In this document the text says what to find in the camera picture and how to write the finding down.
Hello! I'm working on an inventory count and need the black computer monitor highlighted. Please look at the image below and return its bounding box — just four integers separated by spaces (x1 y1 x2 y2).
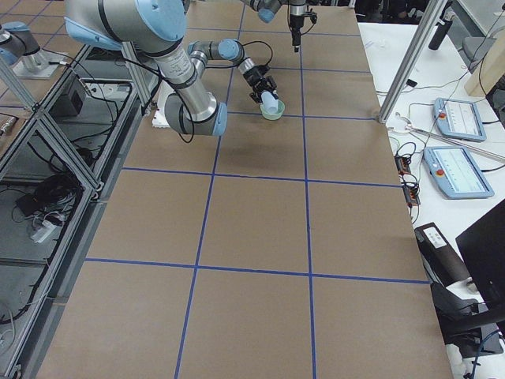
456 201 504 307

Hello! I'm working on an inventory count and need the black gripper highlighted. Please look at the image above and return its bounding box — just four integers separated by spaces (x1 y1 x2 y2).
242 65 278 103
290 13 303 53

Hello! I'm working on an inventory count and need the thin metal rod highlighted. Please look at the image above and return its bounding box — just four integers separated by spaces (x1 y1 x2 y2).
395 112 504 163

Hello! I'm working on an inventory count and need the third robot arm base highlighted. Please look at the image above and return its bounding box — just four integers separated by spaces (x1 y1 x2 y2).
1 21 68 80

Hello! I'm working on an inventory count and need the mint green bowl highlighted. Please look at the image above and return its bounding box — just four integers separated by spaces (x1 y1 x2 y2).
260 99 285 121

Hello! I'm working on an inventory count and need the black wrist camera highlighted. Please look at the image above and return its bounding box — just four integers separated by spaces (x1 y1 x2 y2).
305 9 318 24

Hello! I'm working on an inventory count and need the aluminium truss frame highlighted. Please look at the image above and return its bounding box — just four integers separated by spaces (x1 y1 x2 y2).
1 44 157 378

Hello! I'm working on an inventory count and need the aluminium frame post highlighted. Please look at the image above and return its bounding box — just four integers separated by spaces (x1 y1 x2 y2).
377 0 447 124

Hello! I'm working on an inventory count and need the orange black usb hub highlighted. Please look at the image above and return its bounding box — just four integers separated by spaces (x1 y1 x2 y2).
395 154 421 208

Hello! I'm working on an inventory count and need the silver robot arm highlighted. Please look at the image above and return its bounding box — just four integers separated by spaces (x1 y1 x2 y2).
65 1 280 136
241 0 317 53

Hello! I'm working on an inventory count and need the dark box with label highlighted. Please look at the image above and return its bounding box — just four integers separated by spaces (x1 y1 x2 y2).
414 223 470 287

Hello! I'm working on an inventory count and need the near blue teach pendant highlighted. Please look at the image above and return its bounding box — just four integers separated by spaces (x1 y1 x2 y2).
423 146 495 200

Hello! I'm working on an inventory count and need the light blue plastic cup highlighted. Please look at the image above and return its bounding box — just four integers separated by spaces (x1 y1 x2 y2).
261 91 279 114

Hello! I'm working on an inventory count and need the blue teach pendant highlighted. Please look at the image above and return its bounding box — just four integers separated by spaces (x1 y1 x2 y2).
433 98 487 142
423 146 495 200

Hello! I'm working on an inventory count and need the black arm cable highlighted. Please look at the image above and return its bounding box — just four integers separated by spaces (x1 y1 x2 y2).
177 40 275 144

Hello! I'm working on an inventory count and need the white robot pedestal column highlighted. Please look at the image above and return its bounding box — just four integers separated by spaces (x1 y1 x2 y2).
152 81 174 129

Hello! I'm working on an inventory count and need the far blue teach pendant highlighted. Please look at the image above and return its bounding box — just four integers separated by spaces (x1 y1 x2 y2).
433 98 487 142

